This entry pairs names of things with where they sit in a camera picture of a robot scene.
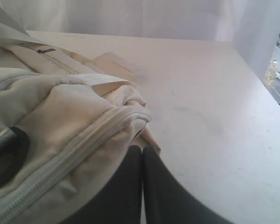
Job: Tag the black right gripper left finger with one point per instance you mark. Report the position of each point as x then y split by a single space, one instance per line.
119 201

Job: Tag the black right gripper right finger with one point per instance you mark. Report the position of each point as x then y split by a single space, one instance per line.
166 200

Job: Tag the beige fabric duffel bag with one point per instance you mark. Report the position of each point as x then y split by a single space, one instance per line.
66 124

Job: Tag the white curtain backdrop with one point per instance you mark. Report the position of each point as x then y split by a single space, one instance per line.
252 26

